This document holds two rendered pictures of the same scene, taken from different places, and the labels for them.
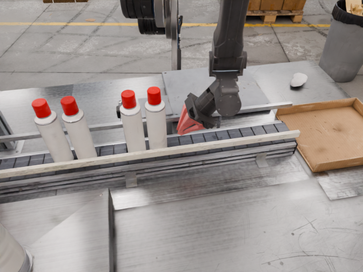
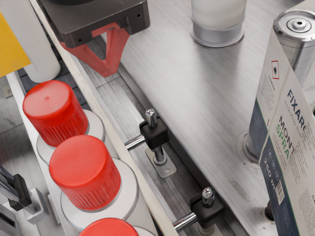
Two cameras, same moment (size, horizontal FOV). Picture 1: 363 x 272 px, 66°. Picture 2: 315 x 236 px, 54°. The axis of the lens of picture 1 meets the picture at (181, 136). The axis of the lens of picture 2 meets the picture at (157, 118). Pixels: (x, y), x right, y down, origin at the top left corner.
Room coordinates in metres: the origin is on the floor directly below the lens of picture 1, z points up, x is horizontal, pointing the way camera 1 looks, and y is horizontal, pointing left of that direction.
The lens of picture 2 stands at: (0.42, 0.73, 1.23)
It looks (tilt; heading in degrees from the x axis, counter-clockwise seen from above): 54 degrees down; 259
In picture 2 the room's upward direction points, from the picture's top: 11 degrees counter-clockwise
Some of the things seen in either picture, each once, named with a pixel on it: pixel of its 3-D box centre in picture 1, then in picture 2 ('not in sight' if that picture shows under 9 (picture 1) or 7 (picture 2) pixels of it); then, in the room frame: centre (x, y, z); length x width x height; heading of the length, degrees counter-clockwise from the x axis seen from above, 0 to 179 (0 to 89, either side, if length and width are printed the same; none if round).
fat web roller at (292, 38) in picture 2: not in sight; (275, 100); (0.27, 0.58, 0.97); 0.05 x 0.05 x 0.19
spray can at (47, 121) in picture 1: (53, 134); (16, 21); (0.51, 0.32, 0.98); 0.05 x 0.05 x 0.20
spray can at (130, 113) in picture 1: (133, 125); not in sight; (0.54, 0.13, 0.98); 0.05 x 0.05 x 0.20
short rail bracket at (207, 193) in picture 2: not in sight; (193, 219); (0.38, 0.63, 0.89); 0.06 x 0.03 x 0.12; 11
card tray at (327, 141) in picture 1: (336, 130); not in sight; (0.66, -0.50, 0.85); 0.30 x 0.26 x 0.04; 101
